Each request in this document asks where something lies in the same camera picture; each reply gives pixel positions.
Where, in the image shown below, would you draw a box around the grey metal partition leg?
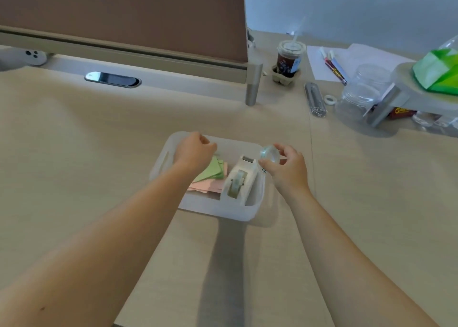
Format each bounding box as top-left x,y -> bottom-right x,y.
245,63 -> 264,106

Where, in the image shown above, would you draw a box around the person's right forearm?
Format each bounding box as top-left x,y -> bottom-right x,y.
286,186 -> 440,327

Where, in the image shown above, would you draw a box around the red marker pen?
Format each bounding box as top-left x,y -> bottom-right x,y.
319,46 -> 347,86

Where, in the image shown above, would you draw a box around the translucent plastic tray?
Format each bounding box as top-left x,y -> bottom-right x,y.
149,131 -> 267,223

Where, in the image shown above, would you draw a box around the iced coffee cup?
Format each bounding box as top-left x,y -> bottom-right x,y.
277,40 -> 308,77

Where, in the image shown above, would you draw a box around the white desk clamp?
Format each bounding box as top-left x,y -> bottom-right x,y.
0,47 -> 49,72

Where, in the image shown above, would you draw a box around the white paper sheets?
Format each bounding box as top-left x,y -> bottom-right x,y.
307,43 -> 416,84

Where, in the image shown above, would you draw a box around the brown desk partition panel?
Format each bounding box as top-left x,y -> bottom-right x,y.
0,0 -> 264,84

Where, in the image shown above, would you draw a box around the blue marker pen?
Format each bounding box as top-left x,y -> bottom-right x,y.
328,49 -> 350,84

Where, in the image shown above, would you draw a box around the person's left hand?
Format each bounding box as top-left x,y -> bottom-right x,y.
173,132 -> 218,172

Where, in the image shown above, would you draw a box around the clear pen case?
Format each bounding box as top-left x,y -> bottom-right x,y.
304,82 -> 328,118

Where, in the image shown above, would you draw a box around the small glass jar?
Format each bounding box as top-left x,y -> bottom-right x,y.
411,110 -> 458,131

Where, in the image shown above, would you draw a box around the white tape dispenser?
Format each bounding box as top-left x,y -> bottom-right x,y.
226,154 -> 260,199

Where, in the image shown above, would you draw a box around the person's left forearm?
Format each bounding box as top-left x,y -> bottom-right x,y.
0,161 -> 201,327

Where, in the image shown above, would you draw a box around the person's right hand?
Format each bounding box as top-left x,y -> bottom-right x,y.
258,143 -> 309,195

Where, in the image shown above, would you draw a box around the green plastic bag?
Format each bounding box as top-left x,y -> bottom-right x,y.
412,35 -> 458,95

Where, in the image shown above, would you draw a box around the red box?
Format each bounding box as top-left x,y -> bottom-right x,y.
388,106 -> 418,121

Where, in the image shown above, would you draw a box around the pink sticky notes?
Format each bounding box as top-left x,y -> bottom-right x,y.
186,162 -> 229,195

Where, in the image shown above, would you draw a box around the cardboard cup holder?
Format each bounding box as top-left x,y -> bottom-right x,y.
271,64 -> 302,84

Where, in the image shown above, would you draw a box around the clear tape roll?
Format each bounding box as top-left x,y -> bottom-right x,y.
259,144 -> 281,165

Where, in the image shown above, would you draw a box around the clear plastic jar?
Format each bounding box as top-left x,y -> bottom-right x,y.
336,63 -> 395,122

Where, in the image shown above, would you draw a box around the clear drinking straw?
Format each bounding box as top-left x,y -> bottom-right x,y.
293,15 -> 307,45

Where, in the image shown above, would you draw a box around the beige desk riser shelf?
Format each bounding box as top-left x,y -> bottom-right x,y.
368,61 -> 458,129

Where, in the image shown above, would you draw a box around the silver cable grommet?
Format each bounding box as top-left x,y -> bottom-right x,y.
84,71 -> 142,89

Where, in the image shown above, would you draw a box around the green sticky notes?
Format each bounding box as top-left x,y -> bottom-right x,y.
191,155 -> 224,184

